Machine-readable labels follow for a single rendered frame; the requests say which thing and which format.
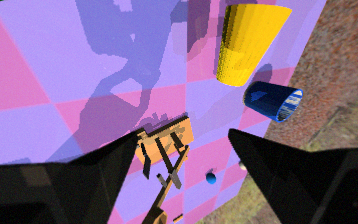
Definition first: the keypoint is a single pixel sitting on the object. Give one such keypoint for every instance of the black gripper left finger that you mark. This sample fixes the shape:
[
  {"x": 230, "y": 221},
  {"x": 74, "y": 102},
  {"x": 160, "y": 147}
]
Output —
[{"x": 81, "y": 191}]

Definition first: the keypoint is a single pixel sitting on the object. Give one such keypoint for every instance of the blue mug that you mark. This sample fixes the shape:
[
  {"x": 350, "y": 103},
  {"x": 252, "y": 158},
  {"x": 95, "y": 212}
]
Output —
[{"x": 273, "y": 101}]

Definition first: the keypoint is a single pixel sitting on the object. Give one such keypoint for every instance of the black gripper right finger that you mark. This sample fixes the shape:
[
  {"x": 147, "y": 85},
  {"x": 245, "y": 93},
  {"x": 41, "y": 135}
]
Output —
[{"x": 297, "y": 184}]

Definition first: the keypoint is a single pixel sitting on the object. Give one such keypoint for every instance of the small cream ball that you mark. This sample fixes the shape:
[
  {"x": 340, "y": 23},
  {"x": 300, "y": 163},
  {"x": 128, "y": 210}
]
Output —
[{"x": 241, "y": 165}]

